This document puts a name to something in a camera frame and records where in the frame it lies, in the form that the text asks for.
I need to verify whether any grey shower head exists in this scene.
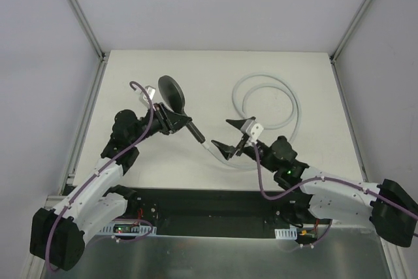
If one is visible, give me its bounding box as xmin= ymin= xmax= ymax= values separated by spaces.
xmin=158 ymin=75 xmax=206 ymax=144

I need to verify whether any white shower hose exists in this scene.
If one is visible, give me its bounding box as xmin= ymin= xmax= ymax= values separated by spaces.
xmin=201 ymin=74 xmax=302 ymax=171

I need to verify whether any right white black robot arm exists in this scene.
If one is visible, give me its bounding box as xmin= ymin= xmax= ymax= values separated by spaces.
xmin=212 ymin=117 xmax=417 ymax=248

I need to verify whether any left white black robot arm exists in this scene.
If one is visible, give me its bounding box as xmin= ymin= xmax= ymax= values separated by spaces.
xmin=29 ymin=103 xmax=192 ymax=271

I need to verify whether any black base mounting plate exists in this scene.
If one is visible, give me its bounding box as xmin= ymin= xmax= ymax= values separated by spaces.
xmin=107 ymin=185 xmax=330 ymax=239

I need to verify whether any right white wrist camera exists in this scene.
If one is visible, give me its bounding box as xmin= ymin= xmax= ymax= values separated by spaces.
xmin=240 ymin=119 xmax=264 ymax=144

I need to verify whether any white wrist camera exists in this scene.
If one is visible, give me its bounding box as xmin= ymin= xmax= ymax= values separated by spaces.
xmin=137 ymin=86 xmax=156 ymax=108
xmin=240 ymin=119 xmax=264 ymax=144

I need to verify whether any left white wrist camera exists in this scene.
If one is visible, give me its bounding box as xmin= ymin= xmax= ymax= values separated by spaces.
xmin=137 ymin=86 xmax=156 ymax=108

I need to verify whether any right white cable duct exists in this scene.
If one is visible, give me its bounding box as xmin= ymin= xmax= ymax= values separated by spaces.
xmin=274 ymin=226 xmax=298 ymax=240

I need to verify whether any white cable duct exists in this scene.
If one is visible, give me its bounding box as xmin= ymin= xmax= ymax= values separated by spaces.
xmin=274 ymin=226 xmax=298 ymax=240
xmin=97 ymin=223 xmax=157 ymax=237

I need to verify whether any left white cable duct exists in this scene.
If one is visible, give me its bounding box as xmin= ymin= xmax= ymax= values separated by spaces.
xmin=97 ymin=223 xmax=157 ymax=237

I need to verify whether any left aluminium frame post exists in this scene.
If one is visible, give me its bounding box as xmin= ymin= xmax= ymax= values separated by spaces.
xmin=67 ymin=0 xmax=106 ymax=61

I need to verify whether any aluminium frame post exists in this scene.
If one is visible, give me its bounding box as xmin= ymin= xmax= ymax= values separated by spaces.
xmin=67 ymin=0 xmax=106 ymax=61
xmin=330 ymin=0 xmax=375 ymax=65

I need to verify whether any right aluminium frame post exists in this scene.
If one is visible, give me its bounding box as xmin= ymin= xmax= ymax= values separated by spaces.
xmin=330 ymin=0 xmax=375 ymax=65

